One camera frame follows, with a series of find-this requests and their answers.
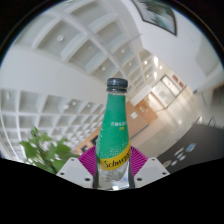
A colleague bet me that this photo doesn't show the green leafy potted plant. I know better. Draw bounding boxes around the green leafy potted plant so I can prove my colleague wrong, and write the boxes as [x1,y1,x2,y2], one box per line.
[18,125,80,175]

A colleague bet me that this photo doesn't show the green drink bottle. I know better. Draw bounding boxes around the green drink bottle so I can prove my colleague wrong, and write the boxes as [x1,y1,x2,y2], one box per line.
[94,77,132,191]

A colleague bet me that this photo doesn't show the group of ceiling lights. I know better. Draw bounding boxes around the group of ceiling lights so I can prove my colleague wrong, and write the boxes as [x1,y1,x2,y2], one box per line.
[54,31,162,116]

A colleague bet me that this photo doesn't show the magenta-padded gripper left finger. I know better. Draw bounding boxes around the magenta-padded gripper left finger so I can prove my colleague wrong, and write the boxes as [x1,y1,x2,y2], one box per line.
[55,145,101,190]

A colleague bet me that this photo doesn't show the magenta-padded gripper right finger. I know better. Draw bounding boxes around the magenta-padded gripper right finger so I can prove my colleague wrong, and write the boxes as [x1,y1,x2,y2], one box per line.
[127,145,171,189]

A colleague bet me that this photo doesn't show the dark framed wall picture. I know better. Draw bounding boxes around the dark framed wall picture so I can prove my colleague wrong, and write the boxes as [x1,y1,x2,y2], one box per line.
[131,0,178,36]

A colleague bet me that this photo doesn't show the small blue square card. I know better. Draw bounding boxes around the small blue square card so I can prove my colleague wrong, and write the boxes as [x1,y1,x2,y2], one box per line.
[185,142,197,153]

